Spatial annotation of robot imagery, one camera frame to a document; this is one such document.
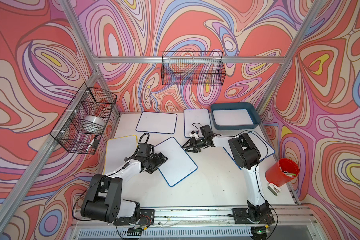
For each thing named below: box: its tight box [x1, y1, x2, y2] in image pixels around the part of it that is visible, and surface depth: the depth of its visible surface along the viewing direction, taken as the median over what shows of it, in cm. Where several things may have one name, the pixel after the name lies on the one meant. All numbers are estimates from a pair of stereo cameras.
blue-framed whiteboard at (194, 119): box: [184, 109, 212, 138], surface depth 118 cm
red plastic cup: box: [265, 158, 300, 187], surface depth 80 cm
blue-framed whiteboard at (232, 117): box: [212, 109, 254, 126], surface depth 118 cm
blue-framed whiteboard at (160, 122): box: [135, 111, 178, 134], surface depth 118 cm
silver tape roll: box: [78, 115, 106, 135], surface depth 73 cm
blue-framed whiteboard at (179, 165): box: [154, 137, 198, 187], surface depth 95 cm
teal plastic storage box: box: [211, 102, 262, 130], surface depth 118 cm
